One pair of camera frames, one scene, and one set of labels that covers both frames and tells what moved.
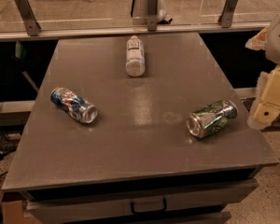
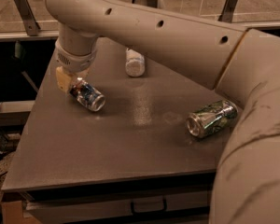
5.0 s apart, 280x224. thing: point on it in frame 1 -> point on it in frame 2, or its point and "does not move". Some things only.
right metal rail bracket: (227, 16) does not move
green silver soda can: (212, 118) does not move
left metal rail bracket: (33, 27) does not move
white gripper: (278, 40) -> (74, 63)
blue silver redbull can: (75, 105) -> (88, 95)
